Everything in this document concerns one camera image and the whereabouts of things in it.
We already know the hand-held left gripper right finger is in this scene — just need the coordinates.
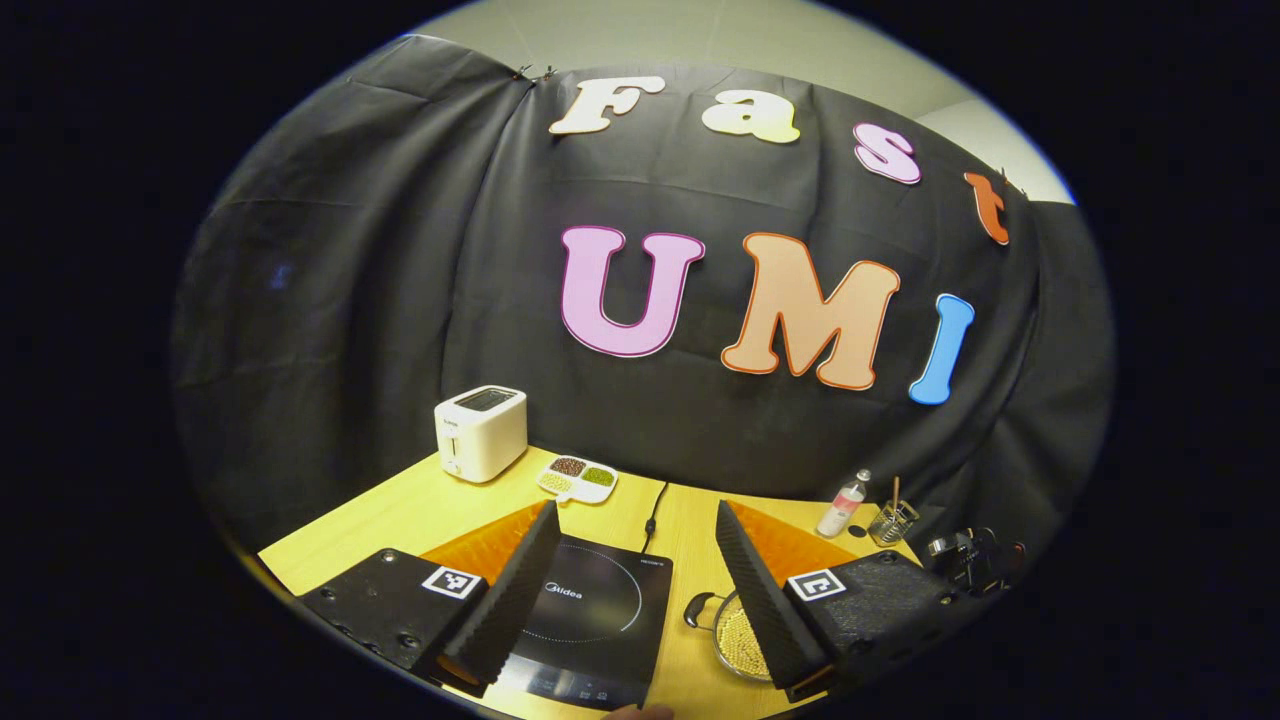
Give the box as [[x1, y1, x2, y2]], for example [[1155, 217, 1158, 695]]
[[715, 500, 961, 703]]

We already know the white toaster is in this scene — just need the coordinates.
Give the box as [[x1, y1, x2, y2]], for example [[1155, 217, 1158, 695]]
[[434, 385, 528, 485]]

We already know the clear bottle with pink label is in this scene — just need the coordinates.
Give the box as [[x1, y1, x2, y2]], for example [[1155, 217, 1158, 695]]
[[816, 469, 872, 539]]

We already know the pile of yellow beans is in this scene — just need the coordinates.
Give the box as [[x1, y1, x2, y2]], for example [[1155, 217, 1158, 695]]
[[715, 600, 771, 679]]

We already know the metal wire utensil holder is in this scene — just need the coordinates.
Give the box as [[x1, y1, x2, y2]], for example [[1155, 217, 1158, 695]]
[[868, 498, 920, 547]]

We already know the black cooktop power cable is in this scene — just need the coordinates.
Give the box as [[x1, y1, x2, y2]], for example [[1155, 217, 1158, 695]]
[[641, 481, 669, 554]]

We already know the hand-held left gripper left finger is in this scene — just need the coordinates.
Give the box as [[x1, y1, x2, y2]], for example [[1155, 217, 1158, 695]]
[[300, 500, 563, 691]]

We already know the steel pot with black handles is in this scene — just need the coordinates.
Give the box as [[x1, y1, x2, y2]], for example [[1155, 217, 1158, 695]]
[[684, 588, 776, 684]]

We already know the white divided dish of beans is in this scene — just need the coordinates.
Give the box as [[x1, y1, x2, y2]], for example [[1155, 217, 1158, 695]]
[[536, 455, 619, 505]]

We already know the black induction cooktop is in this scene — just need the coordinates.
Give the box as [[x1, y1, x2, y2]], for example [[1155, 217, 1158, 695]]
[[495, 533, 674, 712]]

